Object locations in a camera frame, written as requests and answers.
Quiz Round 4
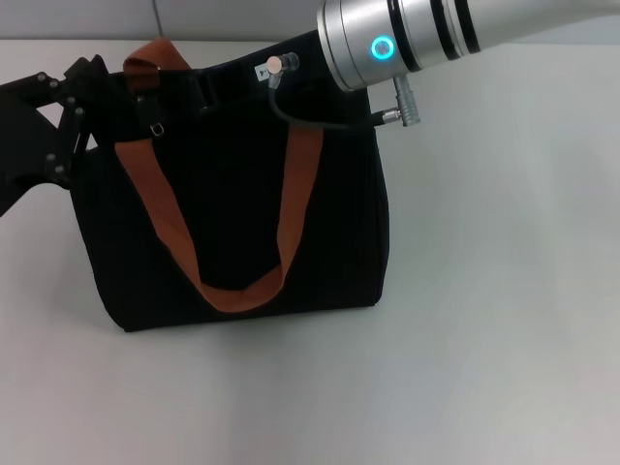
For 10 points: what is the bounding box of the black bag with orange handles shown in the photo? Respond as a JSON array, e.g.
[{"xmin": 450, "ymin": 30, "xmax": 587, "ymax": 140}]
[{"xmin": 67, "ymin": 37, "xmax": 392, "ymax": 334}]

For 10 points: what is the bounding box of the grey right gripper cable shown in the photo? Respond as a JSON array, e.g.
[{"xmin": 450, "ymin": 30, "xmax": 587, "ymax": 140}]
[{"xmin": 267, "ymin": 51, "xmax": 420, "ymax": 131}]

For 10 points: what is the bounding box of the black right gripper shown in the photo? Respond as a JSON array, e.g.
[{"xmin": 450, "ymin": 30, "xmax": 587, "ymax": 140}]
[{"xmin": 137, "ymin": 29, "xmax": 343, "ymax": 140}]

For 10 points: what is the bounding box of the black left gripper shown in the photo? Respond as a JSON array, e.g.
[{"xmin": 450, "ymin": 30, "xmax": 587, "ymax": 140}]
[{"xmin": 0, "ymin": 54, "xmax": 122, "ymax": 218}]

